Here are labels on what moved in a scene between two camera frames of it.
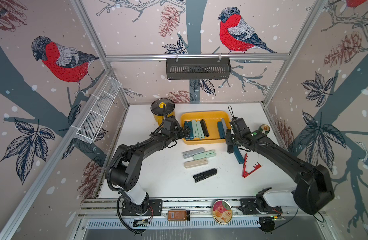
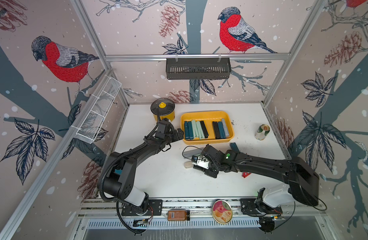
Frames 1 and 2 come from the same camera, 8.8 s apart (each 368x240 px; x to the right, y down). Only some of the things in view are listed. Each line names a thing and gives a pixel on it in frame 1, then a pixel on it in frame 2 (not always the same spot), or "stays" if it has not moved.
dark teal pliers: [187, 123] stays
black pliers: [230, 148] -> [216, 130]
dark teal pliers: [221, 131] stays
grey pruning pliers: [224, 125] stays
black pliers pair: [204, 128] stays
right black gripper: [228, 133] -> [210, 173]
